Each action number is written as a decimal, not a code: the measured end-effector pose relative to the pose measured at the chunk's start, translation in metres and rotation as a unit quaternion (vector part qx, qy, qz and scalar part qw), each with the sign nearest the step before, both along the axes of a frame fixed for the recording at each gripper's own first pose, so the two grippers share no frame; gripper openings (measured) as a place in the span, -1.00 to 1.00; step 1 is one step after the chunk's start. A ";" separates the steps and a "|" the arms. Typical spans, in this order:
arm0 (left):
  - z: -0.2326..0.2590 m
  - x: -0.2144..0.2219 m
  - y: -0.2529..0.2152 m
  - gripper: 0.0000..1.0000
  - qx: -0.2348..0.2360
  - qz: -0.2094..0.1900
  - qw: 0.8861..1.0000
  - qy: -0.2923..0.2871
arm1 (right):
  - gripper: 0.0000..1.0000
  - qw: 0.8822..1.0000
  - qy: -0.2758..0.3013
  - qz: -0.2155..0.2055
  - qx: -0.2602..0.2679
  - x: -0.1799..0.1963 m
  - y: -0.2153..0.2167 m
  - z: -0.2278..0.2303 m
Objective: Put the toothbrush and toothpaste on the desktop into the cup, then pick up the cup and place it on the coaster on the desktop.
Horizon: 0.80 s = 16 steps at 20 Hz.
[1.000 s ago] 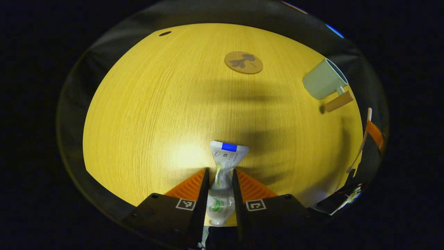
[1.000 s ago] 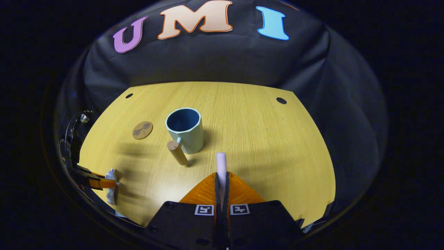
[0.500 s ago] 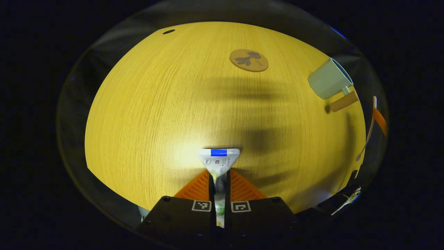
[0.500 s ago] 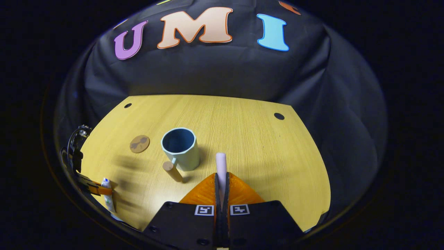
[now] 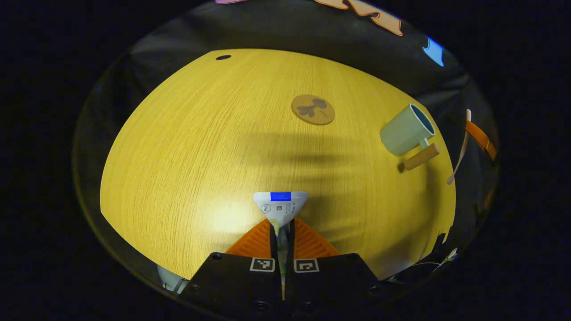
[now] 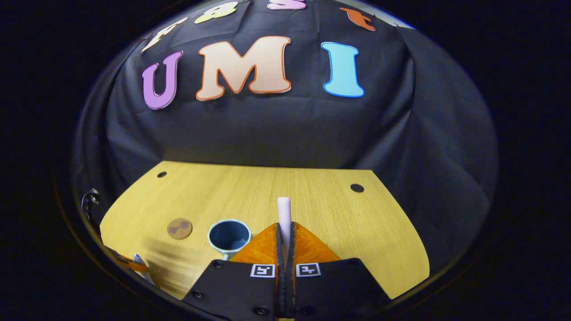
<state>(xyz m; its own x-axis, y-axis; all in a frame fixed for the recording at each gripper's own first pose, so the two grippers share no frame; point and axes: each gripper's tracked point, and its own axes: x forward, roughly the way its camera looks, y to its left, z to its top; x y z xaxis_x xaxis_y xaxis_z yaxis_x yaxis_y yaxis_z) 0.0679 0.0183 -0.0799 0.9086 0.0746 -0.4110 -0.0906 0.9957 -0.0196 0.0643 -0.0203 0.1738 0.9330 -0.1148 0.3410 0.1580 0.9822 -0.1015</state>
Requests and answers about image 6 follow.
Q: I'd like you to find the blue cup with wooden handle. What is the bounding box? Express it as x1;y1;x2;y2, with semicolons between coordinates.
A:
207;219;252;261

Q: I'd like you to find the white toothpaste tube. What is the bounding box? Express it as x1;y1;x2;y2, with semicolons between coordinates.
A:
132;253;155;284

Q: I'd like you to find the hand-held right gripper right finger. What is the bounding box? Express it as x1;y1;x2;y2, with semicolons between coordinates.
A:
285;222;393;321

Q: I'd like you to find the round brown coaster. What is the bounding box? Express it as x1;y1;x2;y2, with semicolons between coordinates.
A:
167;218;193;240

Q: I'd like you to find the black backdrop cloth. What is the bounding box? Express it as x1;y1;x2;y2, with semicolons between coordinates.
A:
71;0;498;290

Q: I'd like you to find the wooden desktop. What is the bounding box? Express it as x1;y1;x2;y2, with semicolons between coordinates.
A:
99;160;430;300

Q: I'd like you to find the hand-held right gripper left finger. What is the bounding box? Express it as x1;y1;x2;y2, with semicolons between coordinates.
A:
182;222;286;321

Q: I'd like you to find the pale pink toothbrush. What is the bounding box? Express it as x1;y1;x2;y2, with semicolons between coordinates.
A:
277;197;292;259

